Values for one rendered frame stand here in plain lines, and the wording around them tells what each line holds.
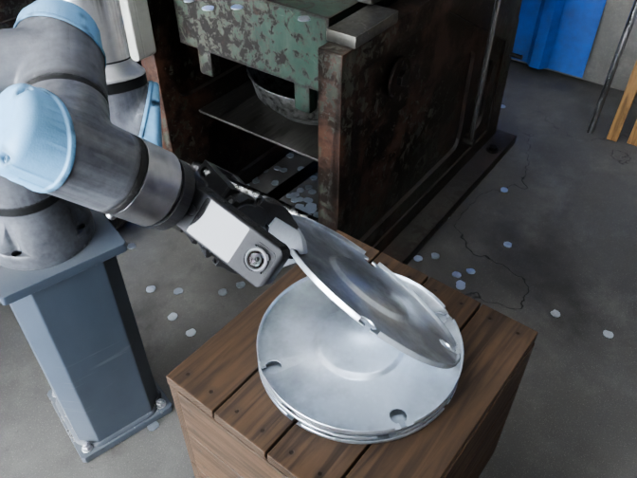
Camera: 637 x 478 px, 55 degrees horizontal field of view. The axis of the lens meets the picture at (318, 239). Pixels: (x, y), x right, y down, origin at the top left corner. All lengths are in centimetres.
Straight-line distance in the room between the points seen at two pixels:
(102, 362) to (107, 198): 61
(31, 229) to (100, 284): 14
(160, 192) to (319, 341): 40
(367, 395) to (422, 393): 7
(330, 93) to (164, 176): 58
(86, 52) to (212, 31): 75
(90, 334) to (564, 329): 100
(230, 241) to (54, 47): 22
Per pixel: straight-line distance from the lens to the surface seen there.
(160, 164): 56
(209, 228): 59
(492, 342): 95
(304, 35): 116
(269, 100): 141
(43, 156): 51
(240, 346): 92
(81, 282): 98
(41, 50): 59
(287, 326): 90
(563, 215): 179
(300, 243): 70
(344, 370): 84
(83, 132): 52
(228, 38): 130
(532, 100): 231
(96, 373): 113
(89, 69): 58
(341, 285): 73
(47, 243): 94
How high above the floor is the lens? 106
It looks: 42 degrees down
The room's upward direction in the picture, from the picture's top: straight up
